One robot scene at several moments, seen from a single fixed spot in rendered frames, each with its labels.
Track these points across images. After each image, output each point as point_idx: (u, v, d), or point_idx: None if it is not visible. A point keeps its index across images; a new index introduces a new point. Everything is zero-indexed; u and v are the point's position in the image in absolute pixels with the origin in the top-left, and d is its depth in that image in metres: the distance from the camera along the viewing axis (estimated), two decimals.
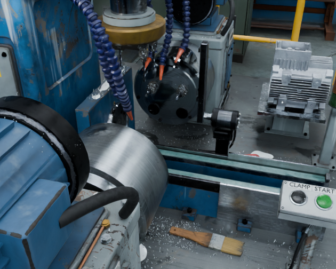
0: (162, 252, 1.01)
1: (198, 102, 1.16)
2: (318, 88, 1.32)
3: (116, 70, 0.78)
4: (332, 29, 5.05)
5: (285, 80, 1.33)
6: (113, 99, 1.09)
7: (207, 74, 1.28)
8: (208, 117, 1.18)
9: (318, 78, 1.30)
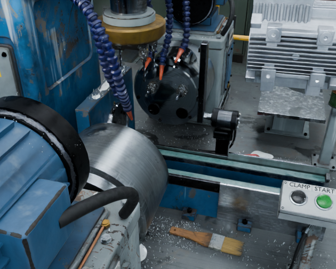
0: (162, 252, 1.01)
1: (198, 102, 1.16)
2: (328, 50, 0.77)
3: (116, 70, 0.78)
4: None
5: (272, 38, 0.78)
6: (113, 99, 1.09)
7: (207, 74, 1.28)
8: (208, 117, 1.18)
9: (327, 32, 0.75)
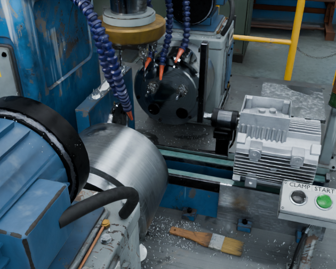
0: (162, 252, 1.01)
1: (198, 102, 1.16)
2: (300, 169, 0.93)
3: (116, 70, 0.78)
4: (332, 29, 5.05)
5: (254, 157, 0.95)
6: (113, 99, 1.09)
7: (207, 74, 1.28)
8: (208, 117, 1.18)
9: (298, 157, 0.91)
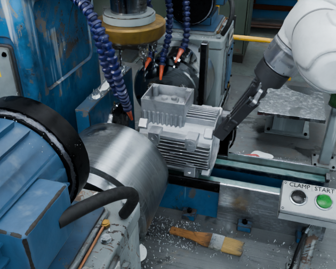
0: (162, 252, 1.01)
1: (198, 102, 1.16)
2: (194, 152, 0.99)
3: (116, 70, 0.78)
4: None
5: (152, 140, 1.01)
6: (113, 99, 1.09)
7: (207, 74, 1.28)
8: None
9: (191, 141, 0.97)
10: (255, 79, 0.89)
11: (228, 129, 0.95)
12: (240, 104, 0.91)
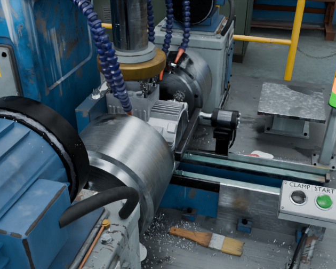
0: (162, 252, 1.01)
1: None
2: None
3: (116, 70, 0.78)
4: (332, 29, 5.05)
5: None
6: None
7: (205, 80, 1.24)
8: (204, 117, 1.19)
9: None
10: None
11: None
12: None
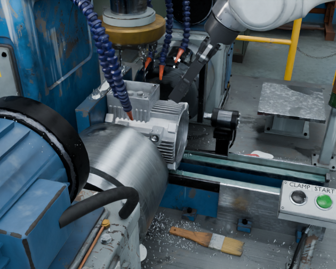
0: (162, 252, 1.01)
1: (198, 102, 1.16)
2: (159, 146, 1.02)
3: (116, 70, 0.78)
4: (332, 29, 5.05)
5: None
6: None
7: (207, 74, 1.28)
8: (208, 117, 1.18)
9: None
10: (207, 37, 0.87)
11: (182, 90, 0.93)
12: None
